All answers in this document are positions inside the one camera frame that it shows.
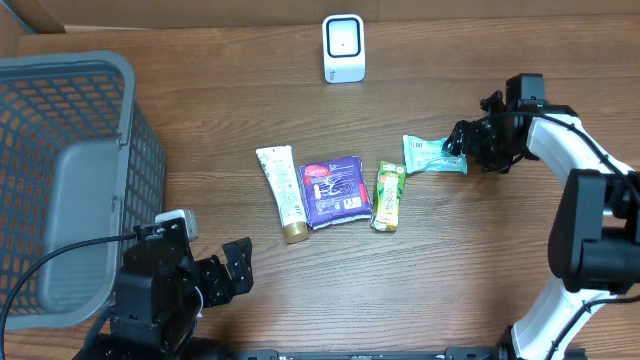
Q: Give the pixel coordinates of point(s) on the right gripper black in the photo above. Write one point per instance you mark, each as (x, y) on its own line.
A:
(472, 137)

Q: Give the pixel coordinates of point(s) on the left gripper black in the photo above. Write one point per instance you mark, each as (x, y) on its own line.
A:
(240, 267)

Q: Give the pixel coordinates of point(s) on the green drink carton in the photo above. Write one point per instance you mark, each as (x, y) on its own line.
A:
(388, 192)

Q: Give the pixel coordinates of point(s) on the white cosmetic tube gold cap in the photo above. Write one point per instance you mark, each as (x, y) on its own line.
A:
(279, 168)

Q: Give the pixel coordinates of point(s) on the purple sanitary pad pack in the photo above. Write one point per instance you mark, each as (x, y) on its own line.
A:
(334, 192)

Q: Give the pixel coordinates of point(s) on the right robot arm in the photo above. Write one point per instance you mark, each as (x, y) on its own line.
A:
(593, 246)

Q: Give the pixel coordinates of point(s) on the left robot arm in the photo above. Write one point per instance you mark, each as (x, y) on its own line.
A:
(151, 333)

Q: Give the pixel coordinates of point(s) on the grey plastic shopping basket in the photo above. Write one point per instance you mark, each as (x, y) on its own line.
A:
(80, 168)

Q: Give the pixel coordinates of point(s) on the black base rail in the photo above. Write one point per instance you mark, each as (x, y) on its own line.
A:
(450, 353)

